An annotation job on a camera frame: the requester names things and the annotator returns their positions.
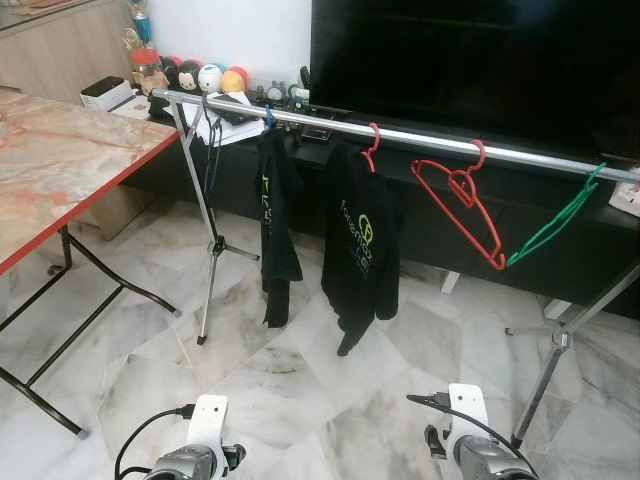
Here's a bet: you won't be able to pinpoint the black flat pouch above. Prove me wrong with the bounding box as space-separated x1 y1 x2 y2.
205 92 257 127

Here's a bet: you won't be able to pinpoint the black white mouse plush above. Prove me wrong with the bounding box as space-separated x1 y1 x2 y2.
177 60 204 95

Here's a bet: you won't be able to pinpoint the green plastic hanger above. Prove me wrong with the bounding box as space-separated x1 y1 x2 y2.
505 163 608 267

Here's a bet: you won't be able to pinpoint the white plastic object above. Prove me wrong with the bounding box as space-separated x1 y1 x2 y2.
607 180 640 217

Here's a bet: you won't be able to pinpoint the black television cabinet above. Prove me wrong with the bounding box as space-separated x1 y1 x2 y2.
125 108 640 321

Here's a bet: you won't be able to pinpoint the white blue round plush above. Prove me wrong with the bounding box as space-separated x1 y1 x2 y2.
197 63 227 95

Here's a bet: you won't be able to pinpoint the black flat television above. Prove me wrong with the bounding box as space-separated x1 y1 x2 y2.
308 0 640 161

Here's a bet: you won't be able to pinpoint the red black mouse plush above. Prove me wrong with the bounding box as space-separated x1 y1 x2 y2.
159 55 184 87

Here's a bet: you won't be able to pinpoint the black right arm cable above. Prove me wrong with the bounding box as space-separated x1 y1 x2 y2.
406 393 541 480

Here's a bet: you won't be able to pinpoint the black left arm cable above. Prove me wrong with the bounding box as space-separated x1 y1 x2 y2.
113 403 197 480

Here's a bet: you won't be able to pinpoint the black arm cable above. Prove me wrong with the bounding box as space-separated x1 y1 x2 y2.
406 393 541 480
113 403 197 480

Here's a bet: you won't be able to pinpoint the white box with black lid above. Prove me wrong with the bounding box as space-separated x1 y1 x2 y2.
80 75 135 112

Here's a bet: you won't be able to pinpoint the clear jar with red lid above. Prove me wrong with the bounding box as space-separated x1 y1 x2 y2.
131 48 167 97

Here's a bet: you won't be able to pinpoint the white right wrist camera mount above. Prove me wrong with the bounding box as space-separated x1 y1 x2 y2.
445 383 490 441

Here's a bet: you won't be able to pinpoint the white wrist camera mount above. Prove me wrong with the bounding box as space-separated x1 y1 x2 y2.
445 383 490 441
188 394 230 449

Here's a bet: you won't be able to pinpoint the small black media box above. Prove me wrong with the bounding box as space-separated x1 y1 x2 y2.
300 124 337 143

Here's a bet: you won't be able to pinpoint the black shirt with green logo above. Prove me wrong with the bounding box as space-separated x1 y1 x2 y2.
320 140 403 358

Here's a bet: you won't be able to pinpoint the marble top folding table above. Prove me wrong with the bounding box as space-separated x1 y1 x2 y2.
0 88 183 438

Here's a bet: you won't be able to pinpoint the black lanyard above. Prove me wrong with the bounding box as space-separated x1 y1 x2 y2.
200 95 227 193

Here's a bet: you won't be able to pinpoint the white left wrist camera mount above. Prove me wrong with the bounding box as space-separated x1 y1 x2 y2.
188 394 230 449

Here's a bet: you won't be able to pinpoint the silver metal clothes rack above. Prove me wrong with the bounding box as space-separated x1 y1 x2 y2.
150 88 640 449

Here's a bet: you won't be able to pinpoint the red plastic hanger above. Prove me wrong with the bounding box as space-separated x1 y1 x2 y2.
410 139 508 271
360 122 384 173

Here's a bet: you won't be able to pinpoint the gold blue trophy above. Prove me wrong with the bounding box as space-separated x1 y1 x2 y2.
124 0 157 51

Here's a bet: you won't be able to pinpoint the yellow pink round plush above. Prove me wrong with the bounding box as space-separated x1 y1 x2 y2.
220 66 250 98

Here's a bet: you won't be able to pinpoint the white papers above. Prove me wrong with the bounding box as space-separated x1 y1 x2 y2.
183 95 269 148

